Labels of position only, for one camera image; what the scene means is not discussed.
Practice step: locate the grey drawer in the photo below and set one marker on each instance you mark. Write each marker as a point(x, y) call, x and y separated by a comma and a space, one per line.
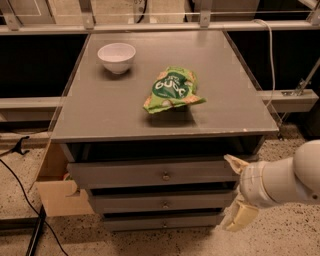
point(116, 174)
point(161, 202)
point(166, 222)

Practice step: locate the white bowl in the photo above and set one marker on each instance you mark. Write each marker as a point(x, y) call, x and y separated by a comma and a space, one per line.
point(117, 57)

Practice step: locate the grey top drawer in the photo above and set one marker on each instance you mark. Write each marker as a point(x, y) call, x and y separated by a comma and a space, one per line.
point(116, 174)

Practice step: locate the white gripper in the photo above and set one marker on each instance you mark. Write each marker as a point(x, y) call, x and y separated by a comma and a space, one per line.
point(250, 184)

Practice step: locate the black clamp on floor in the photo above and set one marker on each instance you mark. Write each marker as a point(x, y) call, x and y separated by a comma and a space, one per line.
point(17, 148)

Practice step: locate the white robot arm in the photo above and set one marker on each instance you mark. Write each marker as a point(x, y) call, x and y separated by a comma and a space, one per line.
point(269, 184)

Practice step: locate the grey middle drawer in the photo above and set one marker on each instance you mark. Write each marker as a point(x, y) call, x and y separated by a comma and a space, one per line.
point(161, 202)

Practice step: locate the grey drawer cabinet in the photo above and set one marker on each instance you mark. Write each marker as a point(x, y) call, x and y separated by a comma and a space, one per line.
point(103, 119)

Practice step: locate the grey bottom drawer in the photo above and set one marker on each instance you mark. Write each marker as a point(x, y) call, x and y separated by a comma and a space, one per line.
point(166, 222)

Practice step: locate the cardboard box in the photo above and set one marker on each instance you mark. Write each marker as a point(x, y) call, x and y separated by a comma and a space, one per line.
point(59, 196)

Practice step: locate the metal railing frame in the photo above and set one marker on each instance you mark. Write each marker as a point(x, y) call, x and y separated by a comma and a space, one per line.
point(39, 17)

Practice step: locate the green snack bag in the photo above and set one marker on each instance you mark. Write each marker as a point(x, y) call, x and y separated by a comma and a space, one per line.
point(173, 88)

